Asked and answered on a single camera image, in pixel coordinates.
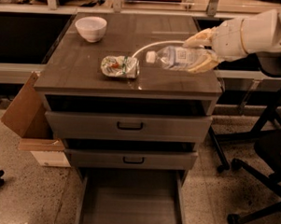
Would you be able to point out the bottom grey drawer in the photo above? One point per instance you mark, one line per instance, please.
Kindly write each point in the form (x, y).
(123, 196)

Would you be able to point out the black side table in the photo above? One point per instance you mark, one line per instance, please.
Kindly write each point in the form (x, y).
(270, 65)

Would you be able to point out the white ceramic bowl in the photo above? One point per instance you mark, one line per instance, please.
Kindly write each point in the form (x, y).
(91, 28)

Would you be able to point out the clear plastic water bottle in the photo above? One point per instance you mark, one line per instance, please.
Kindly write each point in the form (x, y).
(173, 58)

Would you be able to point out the middle grey drawer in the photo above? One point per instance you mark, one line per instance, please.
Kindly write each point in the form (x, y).
(131, 159)

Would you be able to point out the grey drawer cabinet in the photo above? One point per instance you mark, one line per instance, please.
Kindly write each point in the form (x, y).
(73, 81)

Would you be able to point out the crushed white soda can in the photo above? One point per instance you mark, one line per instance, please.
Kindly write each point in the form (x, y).
(120, 67)

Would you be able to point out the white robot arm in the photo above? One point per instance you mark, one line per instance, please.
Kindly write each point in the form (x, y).
(262, 32)

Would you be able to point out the grey drawer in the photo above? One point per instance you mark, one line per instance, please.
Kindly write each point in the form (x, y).
(123, 196)
(131, 159)
(126, 127)

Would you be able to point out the top grey drawer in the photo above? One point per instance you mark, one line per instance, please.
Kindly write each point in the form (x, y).
(126, 127)

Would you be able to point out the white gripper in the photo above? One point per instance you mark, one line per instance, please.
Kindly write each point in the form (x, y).
(228, 39)

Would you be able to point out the brown cardboard box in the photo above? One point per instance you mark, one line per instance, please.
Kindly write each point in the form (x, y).
(25, 116)

